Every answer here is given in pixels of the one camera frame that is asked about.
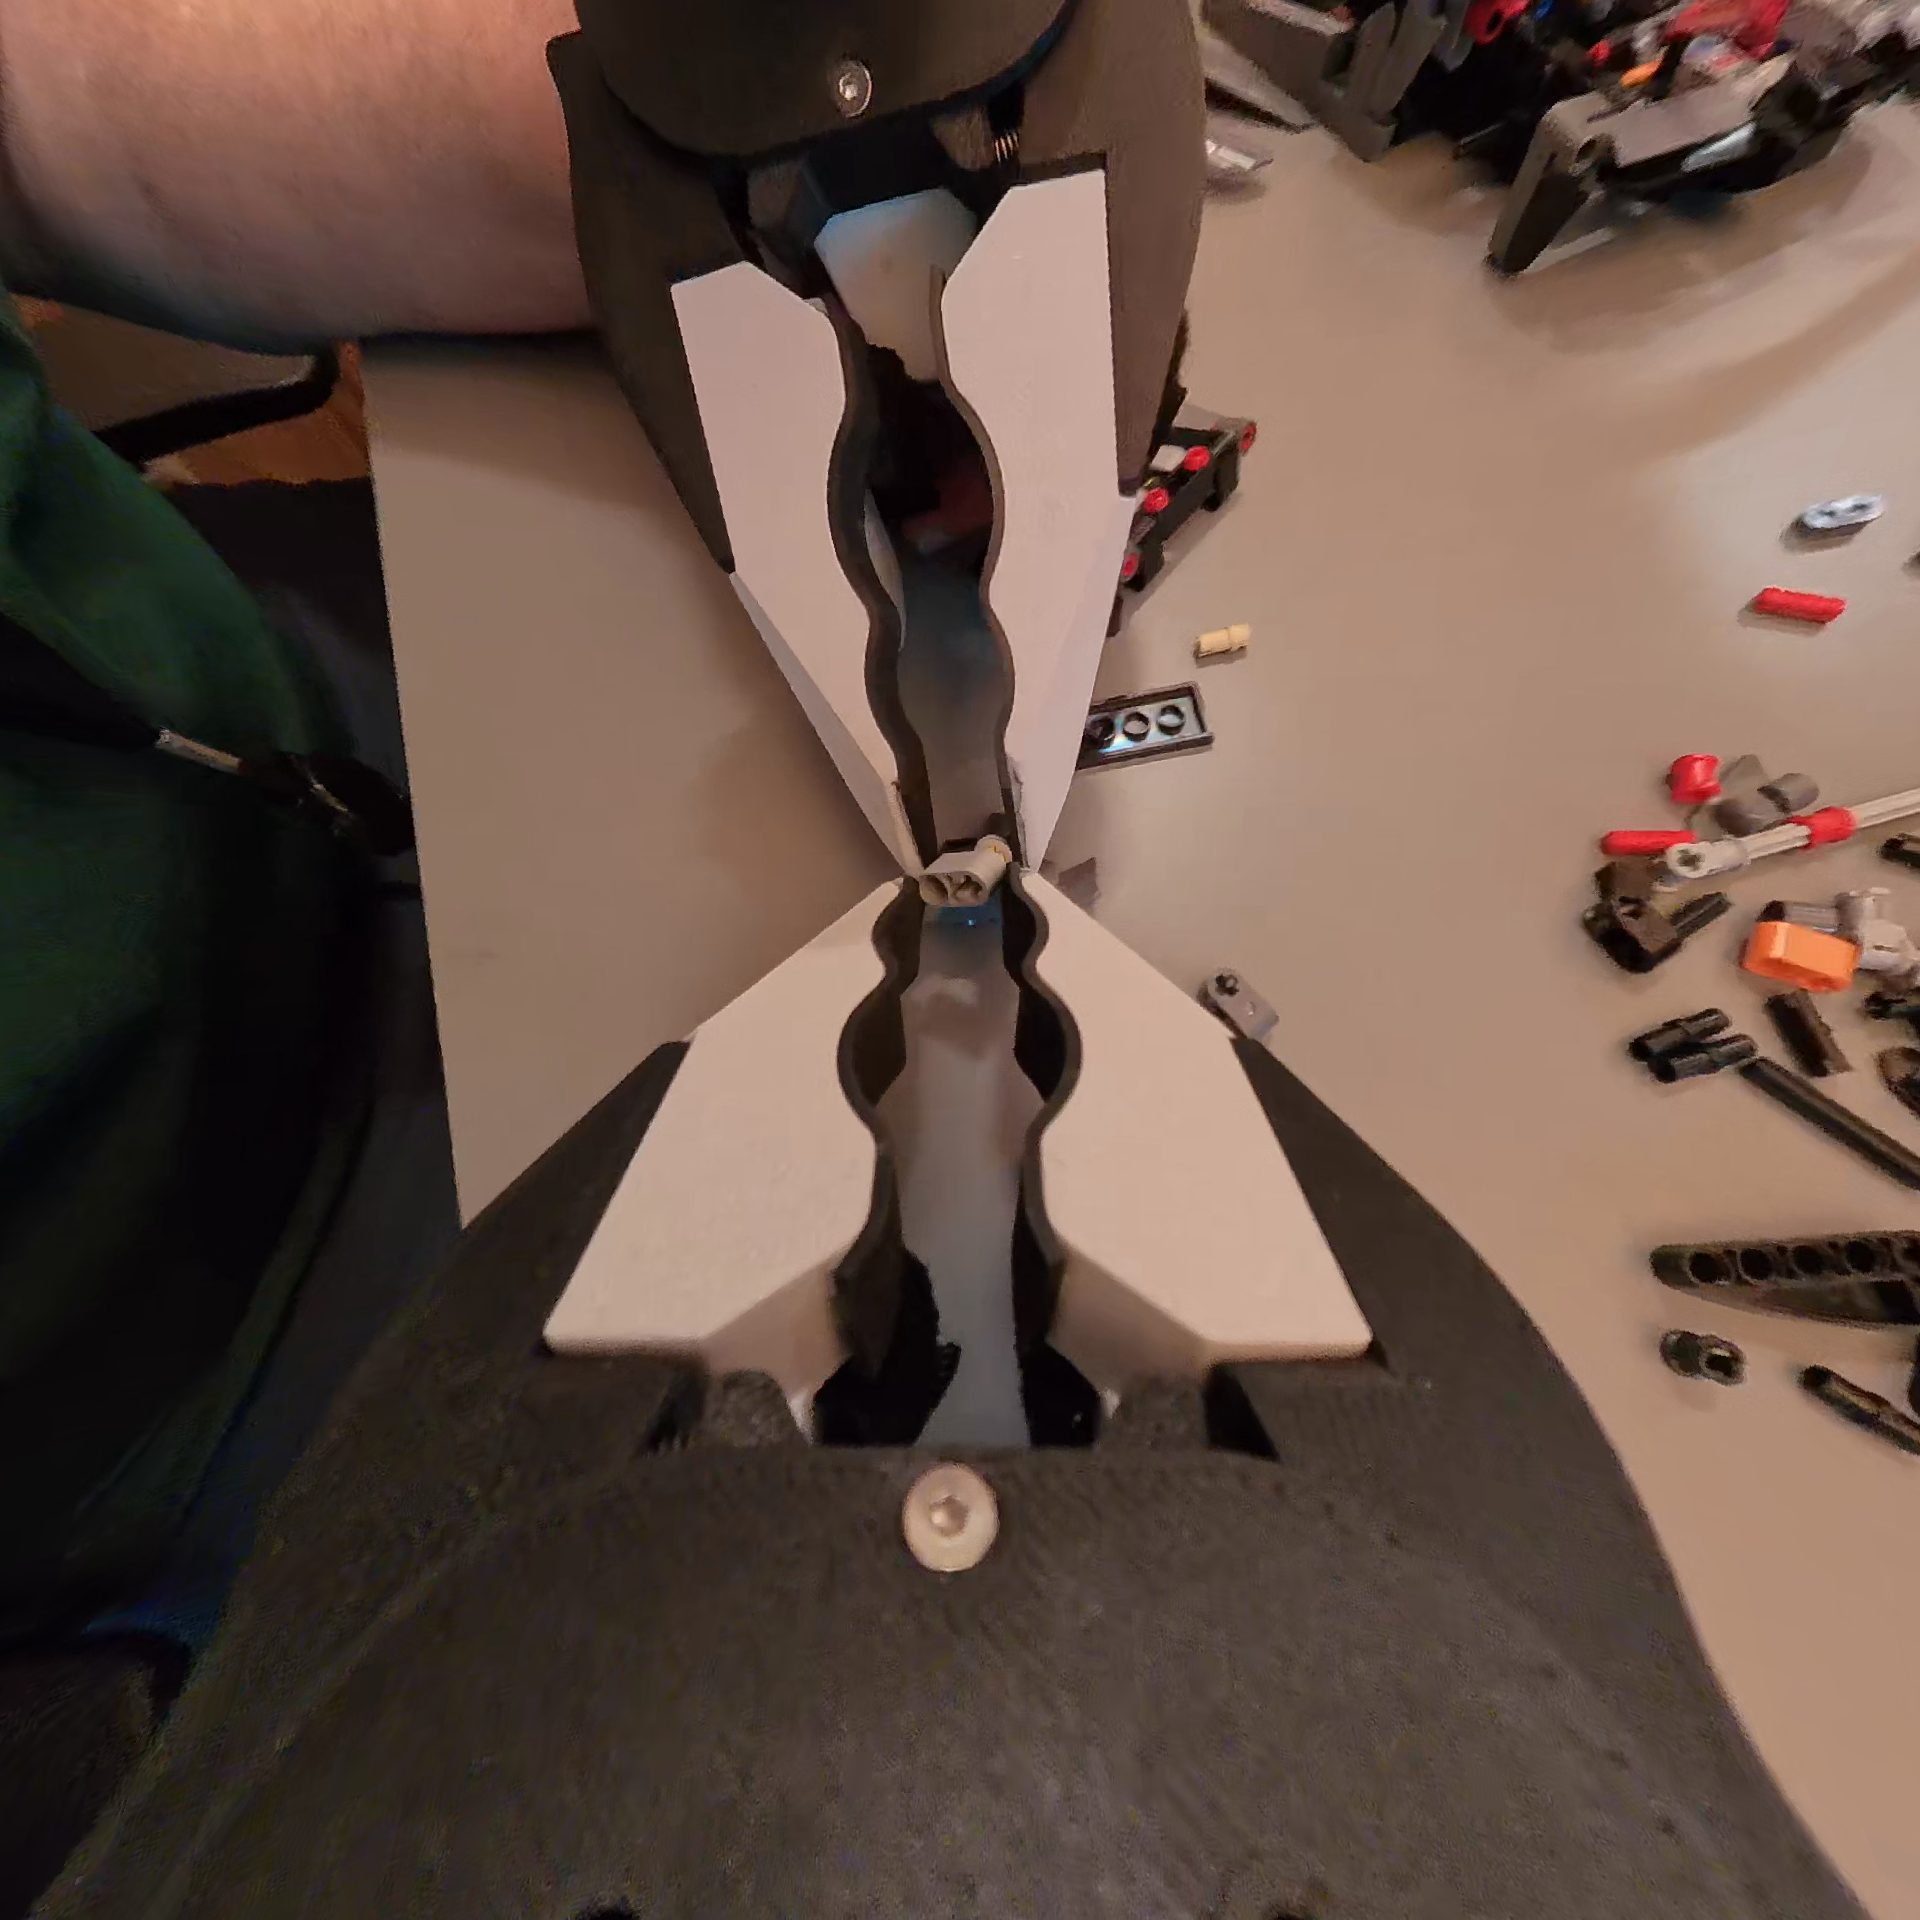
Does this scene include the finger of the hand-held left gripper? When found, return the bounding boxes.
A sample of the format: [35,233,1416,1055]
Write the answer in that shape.
[669,261,925,875]
[935,165,1158,875]

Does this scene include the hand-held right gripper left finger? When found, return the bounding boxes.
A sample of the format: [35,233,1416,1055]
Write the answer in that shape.
[546,880,963,1451]

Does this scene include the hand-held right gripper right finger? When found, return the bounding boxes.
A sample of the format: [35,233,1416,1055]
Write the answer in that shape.
[1017,875,1378,1451]

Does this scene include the black grey lego assembly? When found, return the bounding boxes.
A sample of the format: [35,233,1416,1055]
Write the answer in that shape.
[1115,408,1258,591]

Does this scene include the black triangular lego beam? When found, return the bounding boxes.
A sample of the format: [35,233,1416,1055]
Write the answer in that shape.
[1653,1228,1920,1326]

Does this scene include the pile of lego pieces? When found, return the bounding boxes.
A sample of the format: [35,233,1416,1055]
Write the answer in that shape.
[1582,750,1920,1451]

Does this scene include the person's left forearm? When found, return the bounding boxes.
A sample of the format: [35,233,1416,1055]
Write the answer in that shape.
[0,0,593,356]

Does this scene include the black flat lego plate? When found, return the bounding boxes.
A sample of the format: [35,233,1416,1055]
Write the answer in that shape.
[1079,685,1213,766]

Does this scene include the partly built lego car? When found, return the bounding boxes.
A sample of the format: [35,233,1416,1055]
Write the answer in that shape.
[1210,0,1920,273]

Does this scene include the person's legs blue pants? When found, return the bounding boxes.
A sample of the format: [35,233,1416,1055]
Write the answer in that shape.
[154,478,472,1652]

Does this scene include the brown office chair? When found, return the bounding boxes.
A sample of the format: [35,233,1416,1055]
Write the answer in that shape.
[94,345,366,478]

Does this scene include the black badge reel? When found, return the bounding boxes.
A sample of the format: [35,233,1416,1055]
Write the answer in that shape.
[155,729,407,859]

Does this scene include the person's torso green shirt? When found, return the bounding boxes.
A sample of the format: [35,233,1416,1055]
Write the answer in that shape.
[0,300,380,1639]

